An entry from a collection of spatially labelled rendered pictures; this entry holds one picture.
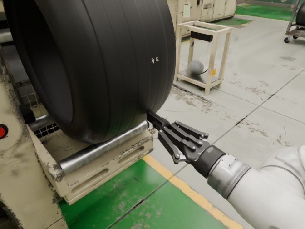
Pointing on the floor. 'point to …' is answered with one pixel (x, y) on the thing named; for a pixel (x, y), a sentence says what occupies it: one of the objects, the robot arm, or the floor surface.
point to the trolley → (300, 20)
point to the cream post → (23, 170)
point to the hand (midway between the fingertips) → (156, 121)
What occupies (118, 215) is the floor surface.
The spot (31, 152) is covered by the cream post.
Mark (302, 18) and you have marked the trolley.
